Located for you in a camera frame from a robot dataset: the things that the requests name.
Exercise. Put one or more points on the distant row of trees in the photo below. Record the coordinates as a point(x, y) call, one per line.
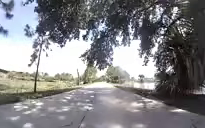
point(90, 76)

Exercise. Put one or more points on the wooden pole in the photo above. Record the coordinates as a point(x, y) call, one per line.
point(78, 77)

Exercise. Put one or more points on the grey paved path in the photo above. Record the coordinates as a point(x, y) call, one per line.
point(100, 100)

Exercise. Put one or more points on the water surface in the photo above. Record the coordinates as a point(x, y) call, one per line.
point(141, 85)

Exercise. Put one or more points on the large overhanging tree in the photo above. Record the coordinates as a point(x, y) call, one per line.
point(123, 23)

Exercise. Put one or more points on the thin tall tree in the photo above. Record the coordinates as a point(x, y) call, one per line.
point(38, 56)

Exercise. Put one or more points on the shaded grass verge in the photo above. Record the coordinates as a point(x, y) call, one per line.
point(176, 100)

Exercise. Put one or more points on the palm bush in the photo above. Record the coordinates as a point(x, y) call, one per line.
point(186, 63)

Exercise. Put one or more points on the dry grass field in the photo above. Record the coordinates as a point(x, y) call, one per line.
point(13, 85)

